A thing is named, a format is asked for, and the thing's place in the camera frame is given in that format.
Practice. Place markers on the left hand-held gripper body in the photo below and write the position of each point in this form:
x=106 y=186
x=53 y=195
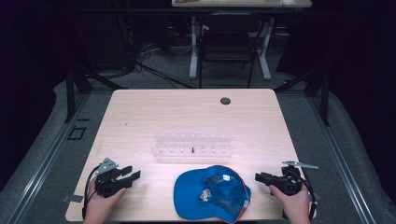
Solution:
x=107 y=185

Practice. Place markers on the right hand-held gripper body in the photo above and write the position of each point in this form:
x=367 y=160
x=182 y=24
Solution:
x=288 y=183

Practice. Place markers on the blue baseball cap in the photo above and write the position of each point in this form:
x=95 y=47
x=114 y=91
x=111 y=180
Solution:
x=193 y=196

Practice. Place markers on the person's left hand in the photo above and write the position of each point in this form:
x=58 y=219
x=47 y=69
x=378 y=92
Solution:
x=99 y=207

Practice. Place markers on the person's right hand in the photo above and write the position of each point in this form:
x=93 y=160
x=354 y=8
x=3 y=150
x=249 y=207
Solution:
x=295 y=207

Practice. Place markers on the grey tape strip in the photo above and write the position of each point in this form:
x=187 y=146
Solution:
x=73 y=198

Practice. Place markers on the clear acrylic peg rack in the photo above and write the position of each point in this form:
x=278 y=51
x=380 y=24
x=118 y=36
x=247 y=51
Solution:
x=193 y=144

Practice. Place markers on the dark round table grommet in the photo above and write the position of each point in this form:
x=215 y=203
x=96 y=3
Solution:
x=225 y=100

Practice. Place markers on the black metal stand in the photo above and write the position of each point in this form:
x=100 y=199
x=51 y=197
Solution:
x=71 y=93
x=324 y=99

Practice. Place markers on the black chair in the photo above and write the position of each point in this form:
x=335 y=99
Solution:
x=227 y=43

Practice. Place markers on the white-legged desk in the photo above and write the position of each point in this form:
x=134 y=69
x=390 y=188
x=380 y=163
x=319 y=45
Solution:
x=236 y=3

